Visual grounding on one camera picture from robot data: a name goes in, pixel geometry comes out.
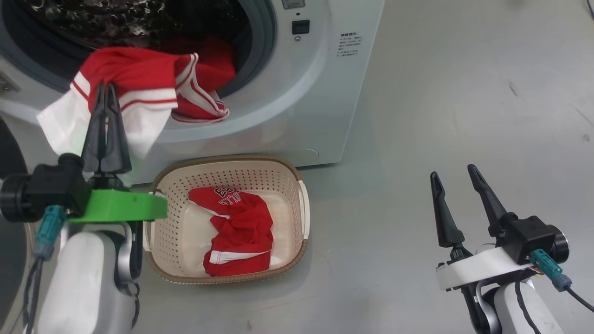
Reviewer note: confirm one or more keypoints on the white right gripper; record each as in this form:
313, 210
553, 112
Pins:
478, 269

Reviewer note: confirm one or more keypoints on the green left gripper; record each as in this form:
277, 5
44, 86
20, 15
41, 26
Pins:
120, 206

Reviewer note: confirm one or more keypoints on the red and white garment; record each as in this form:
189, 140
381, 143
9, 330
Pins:
139, 79

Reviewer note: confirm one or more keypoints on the black round glass washer door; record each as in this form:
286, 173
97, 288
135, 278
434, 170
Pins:
9, 232

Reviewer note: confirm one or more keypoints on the red lettered jersey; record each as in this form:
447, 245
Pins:
241, 227

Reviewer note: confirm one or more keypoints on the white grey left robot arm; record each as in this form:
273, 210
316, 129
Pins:
83, 283

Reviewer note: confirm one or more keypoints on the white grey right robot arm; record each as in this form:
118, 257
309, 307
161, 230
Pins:
515, 311

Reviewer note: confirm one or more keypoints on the cream perforated laundry basket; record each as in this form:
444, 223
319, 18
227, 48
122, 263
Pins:
171, 241

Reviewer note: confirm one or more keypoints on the white front-load washing machine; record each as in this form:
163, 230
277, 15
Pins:
297, 102

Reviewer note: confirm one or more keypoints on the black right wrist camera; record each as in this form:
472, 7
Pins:
529, 236

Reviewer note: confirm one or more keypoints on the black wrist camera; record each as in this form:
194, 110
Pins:
529, 236
46, 190

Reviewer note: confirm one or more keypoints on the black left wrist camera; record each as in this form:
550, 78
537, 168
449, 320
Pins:
46, 190

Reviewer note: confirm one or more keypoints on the teal right camera connector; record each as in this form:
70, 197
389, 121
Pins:
550, 271

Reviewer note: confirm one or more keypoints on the teal camera connector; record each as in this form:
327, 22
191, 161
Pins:
550, 271
48, 232

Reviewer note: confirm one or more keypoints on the teal left camera connector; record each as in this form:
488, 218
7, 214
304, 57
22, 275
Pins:
48, 232

